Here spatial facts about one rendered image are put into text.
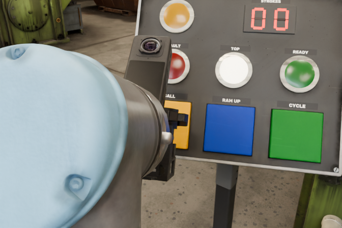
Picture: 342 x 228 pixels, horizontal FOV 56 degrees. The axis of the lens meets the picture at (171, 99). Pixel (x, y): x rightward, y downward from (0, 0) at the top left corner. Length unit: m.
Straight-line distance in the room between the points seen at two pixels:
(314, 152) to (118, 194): 0.40
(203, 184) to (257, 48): 1.52
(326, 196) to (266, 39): 0.52
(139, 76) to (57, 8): 4.70
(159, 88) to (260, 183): 1.75
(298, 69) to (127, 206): 0.41
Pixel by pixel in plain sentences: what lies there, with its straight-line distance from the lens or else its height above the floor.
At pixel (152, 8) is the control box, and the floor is 1.17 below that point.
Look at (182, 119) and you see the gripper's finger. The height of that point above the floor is 1.08.
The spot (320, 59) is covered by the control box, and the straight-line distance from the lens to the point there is 0.55.
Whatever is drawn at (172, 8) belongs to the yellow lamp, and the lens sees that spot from 0.56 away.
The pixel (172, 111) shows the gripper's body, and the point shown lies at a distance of 0.37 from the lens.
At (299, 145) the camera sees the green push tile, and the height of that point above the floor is 1.00.
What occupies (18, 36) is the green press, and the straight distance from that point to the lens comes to 4.89.
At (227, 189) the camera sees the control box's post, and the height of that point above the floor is 0.80.
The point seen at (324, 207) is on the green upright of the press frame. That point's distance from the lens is 0.97.
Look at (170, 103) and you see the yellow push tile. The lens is 0.52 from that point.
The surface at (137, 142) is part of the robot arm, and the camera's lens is 0.18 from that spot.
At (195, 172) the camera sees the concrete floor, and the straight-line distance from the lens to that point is 2.08.
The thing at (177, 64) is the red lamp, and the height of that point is 1.09.
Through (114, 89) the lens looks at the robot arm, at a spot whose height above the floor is 1.20.
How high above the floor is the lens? 1.27
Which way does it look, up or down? 25 degrees down
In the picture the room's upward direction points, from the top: straight up
